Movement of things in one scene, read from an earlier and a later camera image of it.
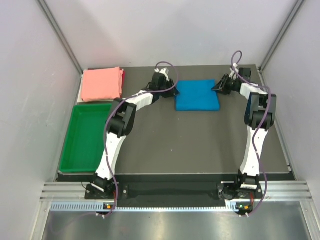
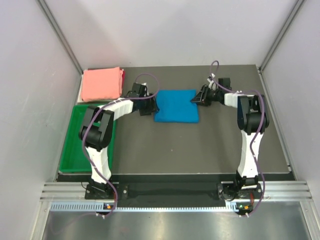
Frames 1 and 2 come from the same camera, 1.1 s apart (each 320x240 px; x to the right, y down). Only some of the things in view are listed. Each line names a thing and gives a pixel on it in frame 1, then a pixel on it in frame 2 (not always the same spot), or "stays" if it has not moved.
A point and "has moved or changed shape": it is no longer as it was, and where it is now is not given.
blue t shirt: (197, 95) has moved or changed shape
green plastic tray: (85, 141) stays
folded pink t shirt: (102, 84) stays
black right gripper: (221, 86) to (202, 96)
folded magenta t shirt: (123, 81) stays
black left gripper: (171, 92) to (152, 107)
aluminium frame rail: (278, 190) stays
